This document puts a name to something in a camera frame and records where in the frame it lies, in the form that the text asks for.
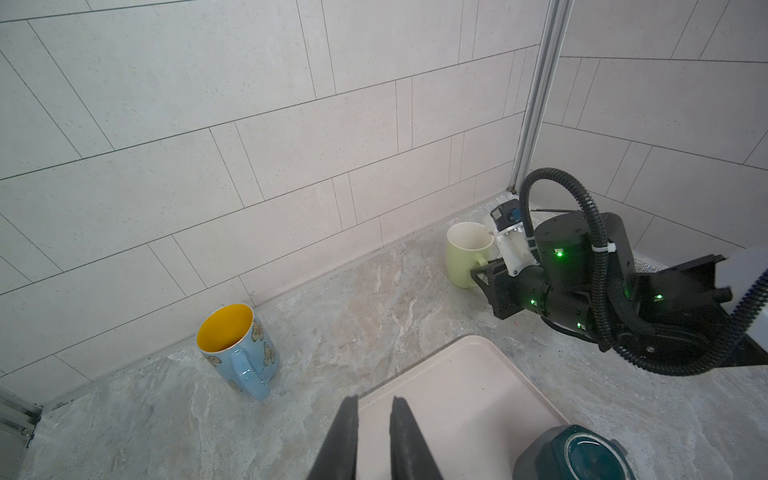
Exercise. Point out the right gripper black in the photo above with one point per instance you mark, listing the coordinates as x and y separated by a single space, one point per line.
507 294

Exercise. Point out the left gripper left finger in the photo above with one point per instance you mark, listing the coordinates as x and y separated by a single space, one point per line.
337 457

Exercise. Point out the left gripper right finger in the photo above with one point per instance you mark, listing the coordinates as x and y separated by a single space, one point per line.
410 456

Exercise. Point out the light green mug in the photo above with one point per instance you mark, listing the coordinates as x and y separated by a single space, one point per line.
469 246

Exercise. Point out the light blue butterfly mug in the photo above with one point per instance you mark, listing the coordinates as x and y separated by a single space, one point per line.
233 340

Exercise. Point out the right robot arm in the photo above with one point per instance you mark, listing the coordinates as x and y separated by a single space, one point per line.
572 265

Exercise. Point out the dark green mug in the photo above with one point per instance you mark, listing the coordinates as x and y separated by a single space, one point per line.
573 452

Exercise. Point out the beige tray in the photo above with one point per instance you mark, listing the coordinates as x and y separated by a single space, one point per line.
476 410

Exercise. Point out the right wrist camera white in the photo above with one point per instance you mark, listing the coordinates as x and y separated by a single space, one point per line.
507 228

